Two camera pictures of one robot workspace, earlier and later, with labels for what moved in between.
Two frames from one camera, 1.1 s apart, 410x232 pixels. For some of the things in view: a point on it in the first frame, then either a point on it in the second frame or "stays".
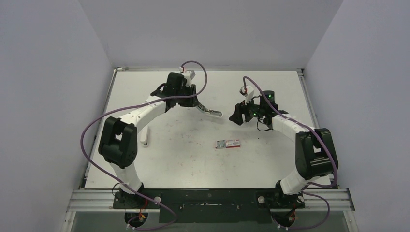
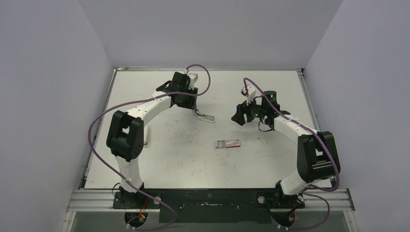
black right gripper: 242,111 stays
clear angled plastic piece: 204,109 to 200,115
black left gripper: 192,102 stays
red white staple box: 227,143 stays
